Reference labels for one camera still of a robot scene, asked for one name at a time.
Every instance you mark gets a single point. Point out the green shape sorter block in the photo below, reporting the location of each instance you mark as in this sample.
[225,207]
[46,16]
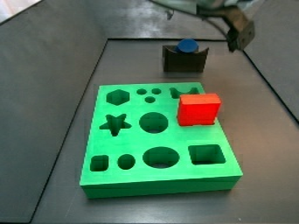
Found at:
[141,153]

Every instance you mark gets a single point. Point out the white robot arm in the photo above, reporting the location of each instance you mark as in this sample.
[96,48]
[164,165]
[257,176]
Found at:
[189,6]

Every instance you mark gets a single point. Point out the black curved fixture stand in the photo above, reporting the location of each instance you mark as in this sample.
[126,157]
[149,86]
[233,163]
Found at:
[182,62]

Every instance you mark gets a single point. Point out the red rectangular block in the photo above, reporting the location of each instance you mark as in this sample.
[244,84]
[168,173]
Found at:
[197,109]

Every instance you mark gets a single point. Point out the blue oval cylinder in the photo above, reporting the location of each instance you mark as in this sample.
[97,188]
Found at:
[186,46]

